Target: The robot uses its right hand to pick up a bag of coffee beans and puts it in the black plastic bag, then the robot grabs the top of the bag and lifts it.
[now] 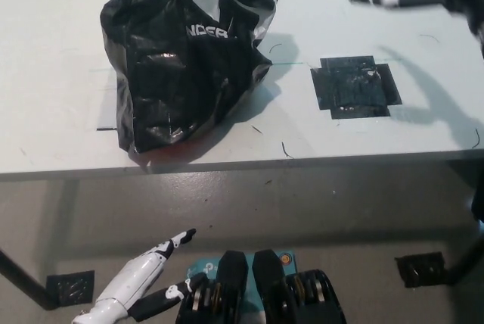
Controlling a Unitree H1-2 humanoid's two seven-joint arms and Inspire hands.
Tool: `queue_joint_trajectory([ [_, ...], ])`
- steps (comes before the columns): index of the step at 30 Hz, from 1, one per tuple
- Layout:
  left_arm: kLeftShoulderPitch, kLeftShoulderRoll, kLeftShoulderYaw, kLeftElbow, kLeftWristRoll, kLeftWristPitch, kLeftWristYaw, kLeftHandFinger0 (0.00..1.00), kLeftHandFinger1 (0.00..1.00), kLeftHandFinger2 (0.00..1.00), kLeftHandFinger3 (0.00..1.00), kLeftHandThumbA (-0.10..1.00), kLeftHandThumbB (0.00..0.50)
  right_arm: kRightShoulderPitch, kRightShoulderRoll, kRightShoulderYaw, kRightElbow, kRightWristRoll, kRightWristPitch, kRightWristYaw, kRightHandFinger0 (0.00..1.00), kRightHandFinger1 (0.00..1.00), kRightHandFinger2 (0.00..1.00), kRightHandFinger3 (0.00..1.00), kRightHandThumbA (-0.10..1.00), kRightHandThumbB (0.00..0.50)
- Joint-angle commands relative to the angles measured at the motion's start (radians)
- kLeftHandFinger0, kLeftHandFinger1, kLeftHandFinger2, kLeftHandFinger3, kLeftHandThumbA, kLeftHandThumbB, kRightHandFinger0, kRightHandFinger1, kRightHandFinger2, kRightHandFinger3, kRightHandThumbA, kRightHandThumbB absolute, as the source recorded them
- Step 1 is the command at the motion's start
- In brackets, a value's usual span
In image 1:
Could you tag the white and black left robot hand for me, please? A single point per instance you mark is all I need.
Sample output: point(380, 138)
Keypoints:
point(132, 278)

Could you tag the black plastic bag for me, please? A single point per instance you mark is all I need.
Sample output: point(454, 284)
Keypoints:
point(170, 93)

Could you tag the black table leg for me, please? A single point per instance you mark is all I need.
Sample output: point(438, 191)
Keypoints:
point(22, 282)
point(469, 263)

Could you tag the black tape patch on table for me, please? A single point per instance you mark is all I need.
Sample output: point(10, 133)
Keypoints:
point(351, 89)

